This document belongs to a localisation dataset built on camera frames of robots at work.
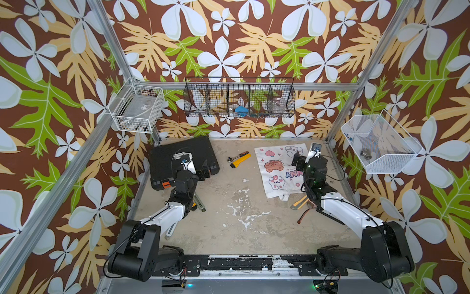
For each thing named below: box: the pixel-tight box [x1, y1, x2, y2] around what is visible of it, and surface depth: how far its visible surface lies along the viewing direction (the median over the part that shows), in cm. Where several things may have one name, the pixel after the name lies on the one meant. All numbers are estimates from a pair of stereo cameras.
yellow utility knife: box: [230, 153, 252, 169], surface depth 110 cm
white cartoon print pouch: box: [253, 142, 309, 202], surface depth 104 cm
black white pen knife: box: [164, 221, 179, 240], surface depth 84 cm
